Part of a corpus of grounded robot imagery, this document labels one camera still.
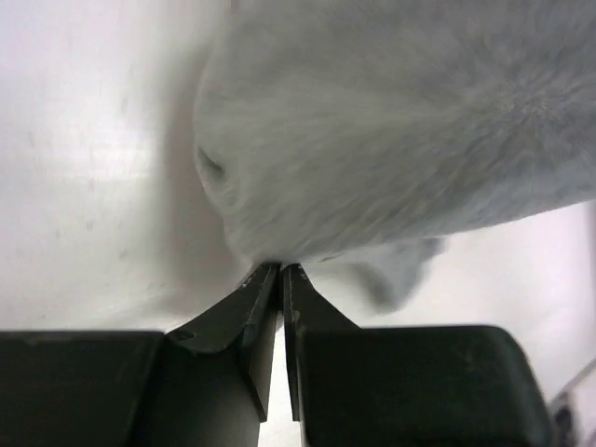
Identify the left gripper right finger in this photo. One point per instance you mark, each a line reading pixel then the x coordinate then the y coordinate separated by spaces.
pixel 328 366

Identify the grey tank top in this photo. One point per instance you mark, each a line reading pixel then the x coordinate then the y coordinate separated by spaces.
pixel 367 132

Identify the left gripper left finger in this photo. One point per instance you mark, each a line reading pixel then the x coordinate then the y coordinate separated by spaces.
pixel 211 386

